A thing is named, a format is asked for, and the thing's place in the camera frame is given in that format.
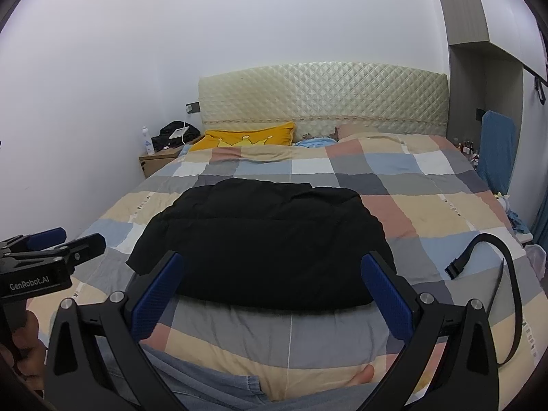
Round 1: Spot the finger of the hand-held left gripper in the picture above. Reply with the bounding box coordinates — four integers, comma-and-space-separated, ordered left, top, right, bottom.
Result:
0, 228, 67, 254
53, 233, 107, 272

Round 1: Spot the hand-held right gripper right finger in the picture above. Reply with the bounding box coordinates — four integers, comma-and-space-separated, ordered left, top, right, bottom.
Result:
362, 252, 499, 411

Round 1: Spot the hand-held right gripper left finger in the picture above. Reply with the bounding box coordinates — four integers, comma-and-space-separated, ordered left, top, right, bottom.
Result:
45, 252, 185, 411

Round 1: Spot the black puffer jacket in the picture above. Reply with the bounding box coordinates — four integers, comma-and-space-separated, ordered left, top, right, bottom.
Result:
126, 177, 397, 311

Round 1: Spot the person's left hand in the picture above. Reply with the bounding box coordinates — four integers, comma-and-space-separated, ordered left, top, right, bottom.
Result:
0, 310, 48, 395

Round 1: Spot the person's bare foot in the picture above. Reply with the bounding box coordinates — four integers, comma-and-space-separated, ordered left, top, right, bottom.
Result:
345, 364, 377, 390

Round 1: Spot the checkered patchwork quilt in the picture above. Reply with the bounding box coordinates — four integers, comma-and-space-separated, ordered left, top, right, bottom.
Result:
26, 133, 540, 399

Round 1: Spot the wooden nightstand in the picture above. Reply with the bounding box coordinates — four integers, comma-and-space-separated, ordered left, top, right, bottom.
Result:
138, 135, 206, 178

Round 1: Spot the black bag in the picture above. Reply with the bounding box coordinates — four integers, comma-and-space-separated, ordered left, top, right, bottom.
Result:
151, 121, 202, 151

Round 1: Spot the crumpled blue cloth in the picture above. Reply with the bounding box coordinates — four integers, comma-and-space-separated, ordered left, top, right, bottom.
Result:
507, 210, 534, 234

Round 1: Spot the white plastic bag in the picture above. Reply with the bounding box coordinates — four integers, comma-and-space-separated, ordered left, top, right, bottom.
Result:
526, 244, 548, 283

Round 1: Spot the cluster of small bottles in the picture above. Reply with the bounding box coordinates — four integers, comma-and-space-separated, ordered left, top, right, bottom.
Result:
454, 137, 480, 163

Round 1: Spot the pink pillow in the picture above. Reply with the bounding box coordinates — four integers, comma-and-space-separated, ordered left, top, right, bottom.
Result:
334, 122, 379, 142

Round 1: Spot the light blue pillow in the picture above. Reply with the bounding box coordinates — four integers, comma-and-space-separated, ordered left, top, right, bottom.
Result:
295, 136, 339, 148

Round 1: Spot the blue towel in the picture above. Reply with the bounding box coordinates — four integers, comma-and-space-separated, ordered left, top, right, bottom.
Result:
477, 110, 518, 195

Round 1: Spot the yellow crown pillow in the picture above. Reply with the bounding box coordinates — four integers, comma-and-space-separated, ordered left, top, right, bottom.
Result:
188, 122, 297, 152

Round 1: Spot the cream quilted headboard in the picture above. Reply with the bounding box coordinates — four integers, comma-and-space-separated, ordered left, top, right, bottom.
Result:
198, 62, 449, 144

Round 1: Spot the grey wardrobe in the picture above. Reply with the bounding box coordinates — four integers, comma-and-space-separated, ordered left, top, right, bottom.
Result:
432, 0, 548, 240

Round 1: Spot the black buckle strap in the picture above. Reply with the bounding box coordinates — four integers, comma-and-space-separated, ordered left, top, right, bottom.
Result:
444, 233, 524, 366

